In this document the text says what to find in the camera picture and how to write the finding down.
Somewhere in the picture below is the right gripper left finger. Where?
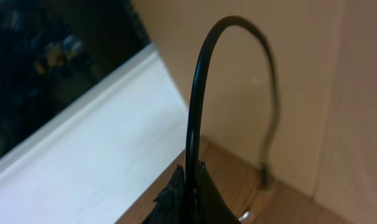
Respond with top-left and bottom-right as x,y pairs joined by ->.
142,165 -> 184,224

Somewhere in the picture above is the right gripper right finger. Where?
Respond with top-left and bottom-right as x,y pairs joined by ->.
196,161 -> 241,224

